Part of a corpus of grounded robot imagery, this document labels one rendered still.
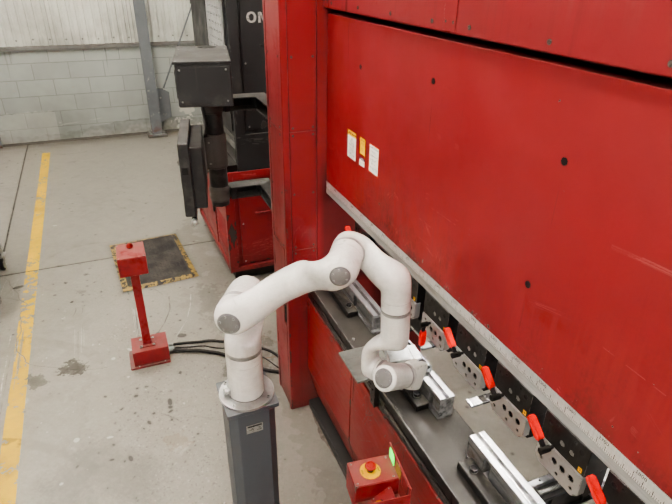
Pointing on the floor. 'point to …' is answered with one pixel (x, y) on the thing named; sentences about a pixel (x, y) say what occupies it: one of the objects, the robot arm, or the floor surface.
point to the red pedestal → (155, 353)
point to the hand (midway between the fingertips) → (423, 372)
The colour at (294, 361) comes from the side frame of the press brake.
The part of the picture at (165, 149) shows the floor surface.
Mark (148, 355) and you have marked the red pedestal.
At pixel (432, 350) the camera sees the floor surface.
